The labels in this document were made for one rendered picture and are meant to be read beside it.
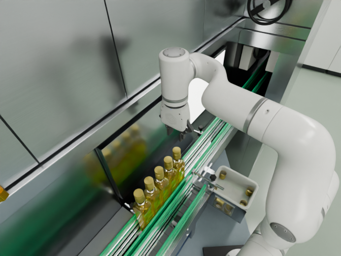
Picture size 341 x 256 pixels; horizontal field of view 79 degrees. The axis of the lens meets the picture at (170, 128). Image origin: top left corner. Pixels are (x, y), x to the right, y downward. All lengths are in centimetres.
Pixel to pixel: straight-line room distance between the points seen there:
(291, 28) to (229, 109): 99
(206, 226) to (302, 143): 97
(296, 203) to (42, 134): 59
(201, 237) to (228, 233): 15
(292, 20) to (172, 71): 96
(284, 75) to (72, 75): 126
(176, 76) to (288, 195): 38
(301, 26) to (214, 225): 119
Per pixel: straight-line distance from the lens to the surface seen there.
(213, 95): 50
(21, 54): 52
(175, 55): 57
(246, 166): 220
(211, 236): 132
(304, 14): 140
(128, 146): 79
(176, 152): 85
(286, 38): 144
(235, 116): 48
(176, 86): 60
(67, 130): 63
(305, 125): 46
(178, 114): 66
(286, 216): 51
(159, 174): 80
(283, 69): 151
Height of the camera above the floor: 200
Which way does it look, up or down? 45 degrees down
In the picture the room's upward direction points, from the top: 3 degrees counter-clockwise
